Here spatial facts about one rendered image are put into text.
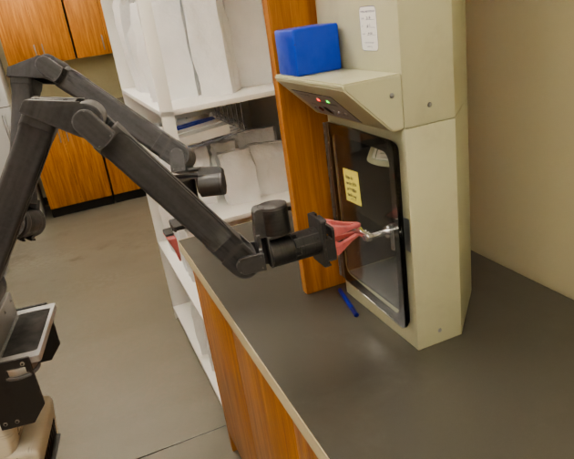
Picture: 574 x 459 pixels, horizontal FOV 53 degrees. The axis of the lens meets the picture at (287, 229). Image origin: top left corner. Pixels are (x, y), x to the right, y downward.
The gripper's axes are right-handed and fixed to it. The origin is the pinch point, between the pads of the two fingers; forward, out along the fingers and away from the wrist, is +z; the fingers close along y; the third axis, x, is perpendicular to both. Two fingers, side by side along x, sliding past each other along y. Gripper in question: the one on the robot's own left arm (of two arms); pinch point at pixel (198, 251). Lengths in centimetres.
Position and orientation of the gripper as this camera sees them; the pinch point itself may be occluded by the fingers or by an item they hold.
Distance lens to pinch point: 146.6
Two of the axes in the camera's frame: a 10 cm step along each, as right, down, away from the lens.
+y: 9.1, -2.6, 3.1
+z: 1.4, 9.2, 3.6
